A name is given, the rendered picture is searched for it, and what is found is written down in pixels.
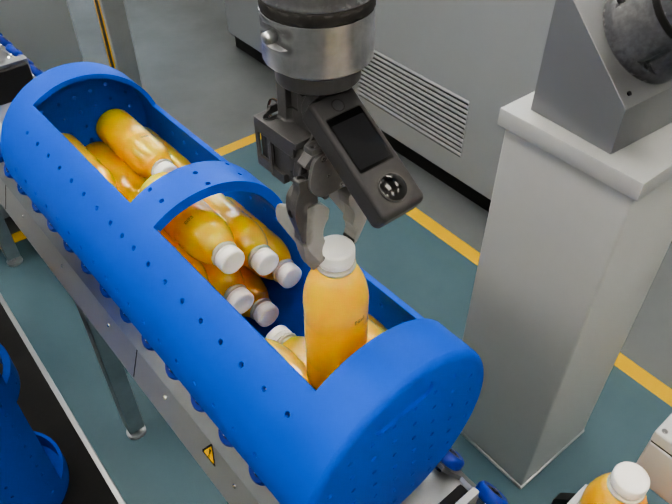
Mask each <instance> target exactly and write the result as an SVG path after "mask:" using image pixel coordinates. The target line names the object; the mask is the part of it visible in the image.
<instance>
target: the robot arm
mask: <svg viewBox="0 0 672 504"><path fill-rule="evenodd" d="M258 13H259V25H260V36H261V48H262V58H263V60H264V61H265V63H266V64H267V66H269V67H270V68H271V69H273V70H274V71H275V79H276V92H277V99H275V98H271V99H269V101H268V104H267V110H266V111H263V112H261V113H259V114H256V115H254V116H253V118H254V127H255V137H256V146H257V156H258V163H259V164H260V165H262V166H263V167H264V168H265V169H267V170H268V171H269V172H271V174H272V175H273V176H274V177H276V178H277V179H278V180H280V181H281V182H282V183H283V184H286V183H288V182H290V181H291V182H293V183H292V185H291V186H290V188H289V190H288V192H287V194H286V204H281V203H280V204H278V205H277V206H276V217H277V220H278V222H279V223H280V224H281V226H282V227H283V228H284V229H285V230H286V232H287V233H288V234H289V235H290V236H291V238H292V239H293V240H294V241H295V242H296V245H297V249H298V251H299V254H300V256H301V258H302V260H303V261H304V262H305V263H306V264H307V265H308V266H309V267H310V268H311V269H312V270H315V269H316V268H317V267H318V266H319V265H320V264H321V263H322V262H323V261H324V260H325V257H324V256H323V252H322V251H323V246H324V243H325V239H324V237H323V230H324V227H325V224H326V222H327V220H328V217H329V208H328V207H326V206H325V205H324V204H322V203H321V202H320V201H319V200H318V197H322V198H323V199H324V200H326V199H328V197H330V198H331V199H332V201H333V202H334V203H335V204H336V205H337V206H338V207H339V209H340V210H341V211H342V212H343V213H344V214H343V219H344V221H345V230H344V233H343V235H344V236H346V237H348V238H349V239H351V240H352V241H353V243H354V244H355V243H356V242H357V240H358V238H359V236H360V234H361V231H362V229H363V227H364V225H365V222H366V220H368V221H369V223H370V224H371V226H372V227H374V228H381V227H383V226H385V225H387V224H388V223H390V222H392V221H394V220H395V219H397V218H399V217H401V216H402V215H404V214H406V213H408V212H409V211H411V210H413V209H414V208H415V207H416V206H418V205H419V204H420V203H421V202H422V200H423V193H422V191H421V190H420V188H419V187H418V185H417V184H416V182H415V181H414V179H413V178H412V176H411V175H410V173H409V172H408V170H407V169H406V167H405V166H404V164H403V163H402V161H401V160H400V158H399V157H398V155H397V154H396V152H395V151H394V149H393V148H392V146H391V145H390V143H389V142H388V140H387V139H386V137H385V136H384V134H383V133H382V131H381V130H380V128H379V127H378V125H377V124H376V122H375V121H374V119H373V118H372V116H371V115H370V113H369V112H368V110H367V109H366V107H365V106H364V104H363V103H362V101H361V100H360V98H359V97H358V95H357V94H356V92H355V91H354V89H353V88H352V87H353V86H355V85H356V84H357V83H358V82H359V80H360V78H361V69H363V68H364V67H365V66H367V65H368V64H369V63H370V61H371V60H372V58H373V56H374V40H375V13H376V0H258ZM603 26H604V32H605V35H606V39H607V41H608V44H609V46H610V48H611V50H612V52H613V54H614V56H615V57H616V59H617V60H618V61H619V63H620V64H621V65H622V66H623V67H624V68H625V69H626V70H627V71H628V72H629V73H630V74H631V75H633V76H634V77H636V78H637V79H639V80H641V81H644V82H646V83H651V84H661V83H665V82H667V81H669V80H671V79H672V0H606V2H605V5H604V9H603ZM271 100H274V101H275V103H272V104H270V103H271ZM277 111H278V113H277V114H275V115H273V116H272V115H271V114H272V113H274V112H277ZM268 116H269V117H268ZM270 116H271V117H270ZM266 117H267V118H266ZM264 118H266V119H264ZM260 133H261V138H260ZM261 141H262V148H261ZM262 151H263V154H262Z"/></svg>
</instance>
